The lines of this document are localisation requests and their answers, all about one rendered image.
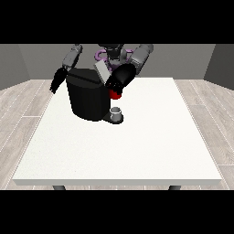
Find black coffee machine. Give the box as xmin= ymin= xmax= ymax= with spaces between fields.
xmin=65 ymin=68 xmax=124 ymax=125

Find pale grey machine lid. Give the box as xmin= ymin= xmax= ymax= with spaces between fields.
xmin=92 ymin=59 xmax=112 ymax=84

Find red pod holder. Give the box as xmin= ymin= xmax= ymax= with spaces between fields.
xmin=109 ymin=89 xmax=122 ymax=101

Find grey robot trunk purple rings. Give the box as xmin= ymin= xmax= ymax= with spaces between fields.
xmin=94 ymin=44 xmax=135 ymax=69

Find small grey cup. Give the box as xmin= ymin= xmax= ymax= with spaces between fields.
xmin=110 ymin=106 xmax=122 ymax=121

